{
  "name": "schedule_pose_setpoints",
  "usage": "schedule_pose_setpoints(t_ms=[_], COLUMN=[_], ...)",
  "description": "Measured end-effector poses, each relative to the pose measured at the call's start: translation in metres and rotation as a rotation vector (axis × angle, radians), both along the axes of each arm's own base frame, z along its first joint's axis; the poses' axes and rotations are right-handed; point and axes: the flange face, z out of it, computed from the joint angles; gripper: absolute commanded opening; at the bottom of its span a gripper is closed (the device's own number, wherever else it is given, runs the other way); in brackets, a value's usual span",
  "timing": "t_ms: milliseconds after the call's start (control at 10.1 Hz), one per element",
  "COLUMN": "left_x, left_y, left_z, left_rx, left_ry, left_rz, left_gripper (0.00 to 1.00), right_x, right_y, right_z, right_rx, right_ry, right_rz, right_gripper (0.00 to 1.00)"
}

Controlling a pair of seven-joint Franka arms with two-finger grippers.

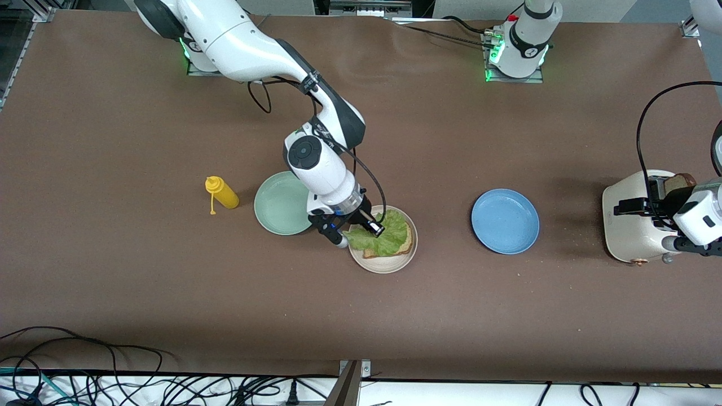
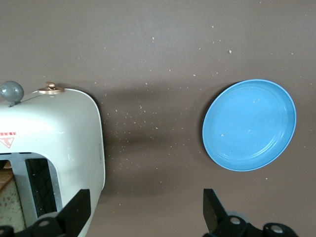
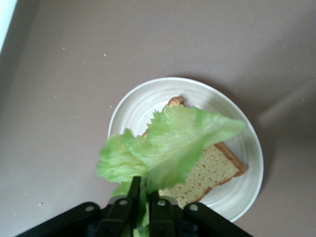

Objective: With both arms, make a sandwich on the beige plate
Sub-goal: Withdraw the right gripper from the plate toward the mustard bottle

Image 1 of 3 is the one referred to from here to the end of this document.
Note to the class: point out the beige plate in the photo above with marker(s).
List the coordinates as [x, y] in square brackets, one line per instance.
[383, 266]

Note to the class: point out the blue plate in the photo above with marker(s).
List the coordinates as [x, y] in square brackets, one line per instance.
[505, 221]

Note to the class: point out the yellow mustard squeeze bottle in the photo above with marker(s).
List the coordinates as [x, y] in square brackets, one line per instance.
[225, 195]

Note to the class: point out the aluminium frame profile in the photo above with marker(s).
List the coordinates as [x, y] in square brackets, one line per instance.
[689, 29]

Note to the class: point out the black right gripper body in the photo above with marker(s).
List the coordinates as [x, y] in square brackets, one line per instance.
[359, 210]

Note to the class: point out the green lettuce leaf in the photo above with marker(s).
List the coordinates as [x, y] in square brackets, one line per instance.
[389, 239]

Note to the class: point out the aluminium beam with bracket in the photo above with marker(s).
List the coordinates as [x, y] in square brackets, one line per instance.
[347, 389]

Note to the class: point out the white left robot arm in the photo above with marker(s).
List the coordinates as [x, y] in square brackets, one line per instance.
[530, 34]

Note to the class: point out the grey metal frame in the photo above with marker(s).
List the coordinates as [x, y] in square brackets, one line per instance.
[369, 7]

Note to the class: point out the black power plug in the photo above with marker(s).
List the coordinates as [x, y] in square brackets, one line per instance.
[291, 395]

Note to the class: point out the brown bread slice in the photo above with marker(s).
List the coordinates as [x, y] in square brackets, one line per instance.
[406, 246]
[679, 181]

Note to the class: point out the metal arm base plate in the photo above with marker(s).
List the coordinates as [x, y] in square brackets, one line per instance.
[198, 71]
[524, 80]

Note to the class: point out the cream white toaster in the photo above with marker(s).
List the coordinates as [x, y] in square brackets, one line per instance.
[623, 237]

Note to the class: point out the aluminium corner bracket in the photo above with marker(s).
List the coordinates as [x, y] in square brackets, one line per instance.
[46, 16]

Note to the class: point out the mint green plate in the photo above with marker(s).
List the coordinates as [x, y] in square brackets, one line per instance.
[276, 206]

